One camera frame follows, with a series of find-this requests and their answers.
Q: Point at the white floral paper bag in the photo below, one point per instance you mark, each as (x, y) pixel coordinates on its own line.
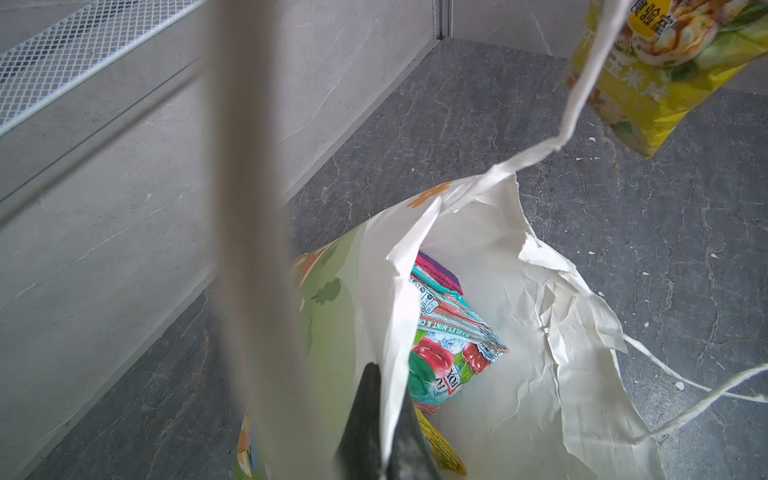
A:
(301, 332)

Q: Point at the white wire mesh basket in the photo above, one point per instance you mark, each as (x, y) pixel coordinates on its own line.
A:
(43, 68)

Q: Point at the teal mint candy packet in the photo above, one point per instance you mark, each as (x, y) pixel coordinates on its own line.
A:
(452, 345)

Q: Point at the magenta snack packet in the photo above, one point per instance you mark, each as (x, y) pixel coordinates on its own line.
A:
(437, 272)

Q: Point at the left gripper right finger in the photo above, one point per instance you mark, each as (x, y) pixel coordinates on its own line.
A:
(411, 457)

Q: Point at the yellow green snack packet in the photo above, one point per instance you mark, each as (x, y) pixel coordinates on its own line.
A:
(668, 58)

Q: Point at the yellow orange snack packet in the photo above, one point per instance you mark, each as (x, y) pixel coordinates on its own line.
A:
(446, 457)

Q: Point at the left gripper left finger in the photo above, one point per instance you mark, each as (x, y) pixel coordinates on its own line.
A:
(358, 455)

